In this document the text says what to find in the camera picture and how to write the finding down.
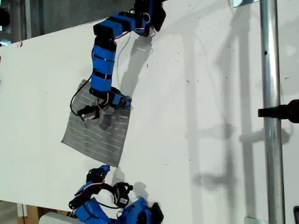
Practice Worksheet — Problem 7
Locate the black clamp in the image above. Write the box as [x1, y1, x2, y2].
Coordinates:
[257, 99, 299, 124]

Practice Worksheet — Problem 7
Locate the black camera cable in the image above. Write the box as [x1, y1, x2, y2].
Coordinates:
[97, 183, 122, 210]
[70, 74, 94, 117]

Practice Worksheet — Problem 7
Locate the grey striped towel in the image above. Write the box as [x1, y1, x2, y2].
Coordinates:
[61, 78, 134, 168]

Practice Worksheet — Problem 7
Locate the wooden table frame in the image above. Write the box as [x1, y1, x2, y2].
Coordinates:
[16, 203, 71, 224]

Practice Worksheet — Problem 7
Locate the black round object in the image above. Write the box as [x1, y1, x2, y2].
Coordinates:
[0, 7, 11, 27]

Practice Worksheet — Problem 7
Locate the thin white cable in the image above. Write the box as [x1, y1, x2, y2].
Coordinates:
[116, 29, 157, 87]

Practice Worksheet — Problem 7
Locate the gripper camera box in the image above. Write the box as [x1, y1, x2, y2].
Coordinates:
[112, 182, 134, 208]
[77, 105, 100, 122]

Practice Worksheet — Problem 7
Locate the white plastic box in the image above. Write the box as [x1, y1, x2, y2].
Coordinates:
[38, 210, 81, 224]

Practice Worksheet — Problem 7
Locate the steel post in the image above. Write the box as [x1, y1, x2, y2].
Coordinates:
[259, 0, 286, 224]

